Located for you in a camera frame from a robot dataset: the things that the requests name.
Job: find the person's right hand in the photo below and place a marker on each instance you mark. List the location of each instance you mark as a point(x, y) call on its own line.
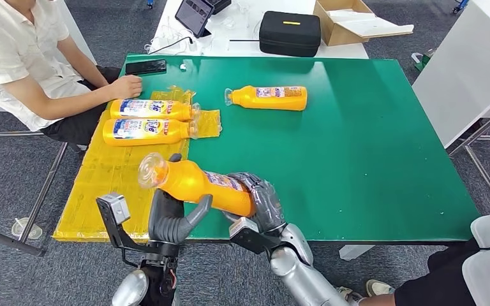
point(126, 88)

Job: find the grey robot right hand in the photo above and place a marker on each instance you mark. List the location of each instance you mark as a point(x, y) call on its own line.
point(268, 207)

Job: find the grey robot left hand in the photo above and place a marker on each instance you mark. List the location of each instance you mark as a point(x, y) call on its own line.
point(167, 224)

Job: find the orange detergent bottle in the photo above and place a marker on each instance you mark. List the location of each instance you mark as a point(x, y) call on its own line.
point(194, 183)
point(245, 98)
point(177, 133)
point(183, 110)

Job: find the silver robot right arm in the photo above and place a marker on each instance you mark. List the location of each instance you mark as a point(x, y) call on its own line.
point(300, 274)

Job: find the person's right forearm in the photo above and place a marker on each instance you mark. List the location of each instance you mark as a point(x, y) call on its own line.
point(76, 103)

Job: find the person's left forearm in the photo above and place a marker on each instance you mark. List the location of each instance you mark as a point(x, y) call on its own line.
point(86, 63)

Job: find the black smartphone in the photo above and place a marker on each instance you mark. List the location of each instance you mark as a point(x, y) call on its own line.
point(145, 67)

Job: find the yellow taped board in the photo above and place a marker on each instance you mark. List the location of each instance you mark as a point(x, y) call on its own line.
point(101, 202)

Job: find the black tablet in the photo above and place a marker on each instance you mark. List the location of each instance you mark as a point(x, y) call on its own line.
point(193, 14)

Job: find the green-topped table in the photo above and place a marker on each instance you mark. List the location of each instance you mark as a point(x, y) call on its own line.
point(355, 148)

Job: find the person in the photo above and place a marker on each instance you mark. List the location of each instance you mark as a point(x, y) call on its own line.
point(8, 50)
point(431, 287)

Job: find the black device box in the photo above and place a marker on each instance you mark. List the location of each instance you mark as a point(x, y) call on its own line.
point(221, 5)

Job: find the black pen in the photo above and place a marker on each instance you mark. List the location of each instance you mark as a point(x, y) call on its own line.
point(245, 40)

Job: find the clear round floor cup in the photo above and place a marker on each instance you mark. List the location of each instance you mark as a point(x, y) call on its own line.
point(27, 230)

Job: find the white desk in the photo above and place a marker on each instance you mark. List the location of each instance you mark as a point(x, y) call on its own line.
point(338, 52)

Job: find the black zip case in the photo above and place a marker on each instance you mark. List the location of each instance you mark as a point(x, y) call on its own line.
point(289, 37)

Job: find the cardboard box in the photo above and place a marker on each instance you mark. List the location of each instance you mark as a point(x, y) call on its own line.
point(334, 33)

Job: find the white foam sheet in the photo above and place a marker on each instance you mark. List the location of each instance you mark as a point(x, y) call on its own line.
point(376, 26)

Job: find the green floor stand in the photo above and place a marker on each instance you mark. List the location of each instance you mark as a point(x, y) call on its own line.
point(423, 63)

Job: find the white table with steel legs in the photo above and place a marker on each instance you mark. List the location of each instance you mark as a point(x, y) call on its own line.
point(473, 63)

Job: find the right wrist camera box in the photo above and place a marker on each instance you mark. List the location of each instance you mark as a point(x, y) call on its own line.
point(245, 230)

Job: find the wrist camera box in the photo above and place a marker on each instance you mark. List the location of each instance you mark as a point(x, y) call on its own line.
point(114, 207)
point(245, 230)

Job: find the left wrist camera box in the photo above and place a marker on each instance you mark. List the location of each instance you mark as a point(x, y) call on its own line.
point(114, 207)

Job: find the blue caster frame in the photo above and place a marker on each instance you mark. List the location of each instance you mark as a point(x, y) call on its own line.
point(462, 5)
point(151, 3)

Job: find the white table with metal frame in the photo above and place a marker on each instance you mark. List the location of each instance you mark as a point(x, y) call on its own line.
point(8, 241)

